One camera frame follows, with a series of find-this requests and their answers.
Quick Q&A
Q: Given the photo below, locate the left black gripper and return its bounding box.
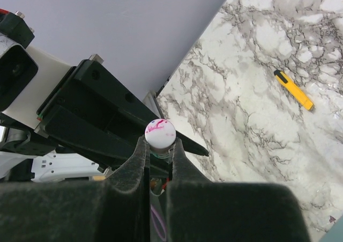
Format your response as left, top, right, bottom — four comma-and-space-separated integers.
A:
35, 60, 208, 178

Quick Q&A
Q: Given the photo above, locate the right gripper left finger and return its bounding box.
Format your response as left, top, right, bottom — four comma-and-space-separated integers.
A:
1, 137, 150, 241

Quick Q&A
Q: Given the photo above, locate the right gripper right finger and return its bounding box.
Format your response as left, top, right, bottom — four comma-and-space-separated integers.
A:
166, 139, 310, 241

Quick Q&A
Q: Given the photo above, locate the white glue stick cap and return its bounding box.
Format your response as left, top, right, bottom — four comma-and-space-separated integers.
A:
145, 119, 176, 149

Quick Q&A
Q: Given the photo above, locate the green glue stick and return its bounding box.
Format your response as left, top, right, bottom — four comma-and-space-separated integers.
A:
150, 146, 172, 163

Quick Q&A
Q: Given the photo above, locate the teal envelope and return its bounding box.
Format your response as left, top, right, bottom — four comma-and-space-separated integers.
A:
320, 221, 343, 242

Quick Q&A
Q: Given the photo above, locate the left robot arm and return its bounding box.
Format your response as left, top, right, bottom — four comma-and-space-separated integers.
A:
1, 60, 209, 182

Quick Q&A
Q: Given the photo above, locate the yellow utility knife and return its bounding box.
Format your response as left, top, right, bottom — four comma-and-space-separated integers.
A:
273, 70, 314, 111

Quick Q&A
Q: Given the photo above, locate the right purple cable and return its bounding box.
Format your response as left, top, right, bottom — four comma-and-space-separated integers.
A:
150, 204, 168, 241

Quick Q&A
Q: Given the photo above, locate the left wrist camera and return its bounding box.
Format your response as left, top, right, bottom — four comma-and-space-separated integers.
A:
0, 8, 76, 130

